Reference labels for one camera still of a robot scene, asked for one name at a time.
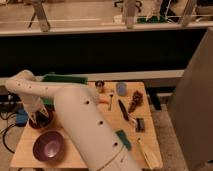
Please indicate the brown pine cone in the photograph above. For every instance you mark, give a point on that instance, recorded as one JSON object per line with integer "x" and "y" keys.
{"x": 136, "y": 101}

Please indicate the green sponge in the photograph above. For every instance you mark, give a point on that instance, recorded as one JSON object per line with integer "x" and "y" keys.
{"x": 123, "y": 137}

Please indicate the green plastic tray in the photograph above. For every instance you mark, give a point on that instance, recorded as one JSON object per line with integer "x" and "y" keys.
{"x": 61, "y": 79}

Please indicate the orange carrot toy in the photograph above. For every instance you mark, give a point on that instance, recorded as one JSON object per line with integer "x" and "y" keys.
{"x": 103, "y": 101}

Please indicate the black eraser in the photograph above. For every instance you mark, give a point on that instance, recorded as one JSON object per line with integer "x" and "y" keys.
{"x": 41, "y": 118}

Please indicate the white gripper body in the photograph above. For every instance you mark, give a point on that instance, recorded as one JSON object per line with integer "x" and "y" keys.
{"x": 34, "y": 105}

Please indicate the blue box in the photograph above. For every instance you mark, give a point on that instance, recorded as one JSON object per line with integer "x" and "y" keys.
{"x": 21, "y": 118}

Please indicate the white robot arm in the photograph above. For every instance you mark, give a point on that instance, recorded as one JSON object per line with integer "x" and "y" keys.
{"x": 76, "y": 107}

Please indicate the light blue cup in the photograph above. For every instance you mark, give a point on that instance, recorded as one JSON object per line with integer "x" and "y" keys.
{"x": 121, "y": 88}

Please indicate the black knife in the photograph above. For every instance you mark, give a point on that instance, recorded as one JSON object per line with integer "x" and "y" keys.
{"x": 123, "y": 110}

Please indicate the red-orange bowl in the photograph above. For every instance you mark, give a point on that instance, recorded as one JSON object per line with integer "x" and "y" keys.
{"x": 44, "y": 124}

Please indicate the small metal cup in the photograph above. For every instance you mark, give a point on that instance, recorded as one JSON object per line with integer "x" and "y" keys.
{"x": 99, "y": 86}

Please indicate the wooden brush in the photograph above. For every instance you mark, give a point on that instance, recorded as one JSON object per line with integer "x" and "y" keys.
{"x": 150, "y": 157}

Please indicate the metal spoon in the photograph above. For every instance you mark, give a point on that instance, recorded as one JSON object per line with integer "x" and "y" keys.
{"x": 110, "y": 102}

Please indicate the purple bowl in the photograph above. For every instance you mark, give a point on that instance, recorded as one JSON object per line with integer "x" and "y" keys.
{"x": 48, "y": 146}

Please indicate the grey cabinet panel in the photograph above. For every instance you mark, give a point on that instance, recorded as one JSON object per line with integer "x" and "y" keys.
{"x": 191, "y": 107}

